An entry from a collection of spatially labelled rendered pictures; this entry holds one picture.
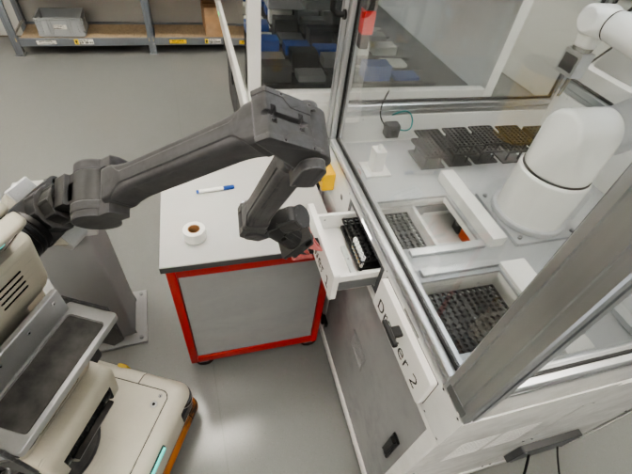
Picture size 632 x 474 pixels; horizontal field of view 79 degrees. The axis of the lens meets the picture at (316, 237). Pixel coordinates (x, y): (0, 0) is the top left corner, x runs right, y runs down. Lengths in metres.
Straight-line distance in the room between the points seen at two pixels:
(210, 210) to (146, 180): 0.78
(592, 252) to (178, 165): 0.54
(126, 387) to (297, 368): 0.72
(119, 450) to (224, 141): 1.20
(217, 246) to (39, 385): 0.66
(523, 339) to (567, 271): 0.14
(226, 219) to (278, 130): 0.88
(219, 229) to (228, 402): 0.82
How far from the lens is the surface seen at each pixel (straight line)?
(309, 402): 1.82
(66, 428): 1.03
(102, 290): 1.75
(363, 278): 1.07
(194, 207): 1.42
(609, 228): 0.53
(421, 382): 0.93
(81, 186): 0.73
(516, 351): 0.67
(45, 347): 0.84
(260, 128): 0.50
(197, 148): 0.56
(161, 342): 1.99
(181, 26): 4.98
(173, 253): 1.28
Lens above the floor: 1.70
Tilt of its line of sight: 46 degrees down
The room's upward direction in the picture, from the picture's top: 8 degrees clockwise
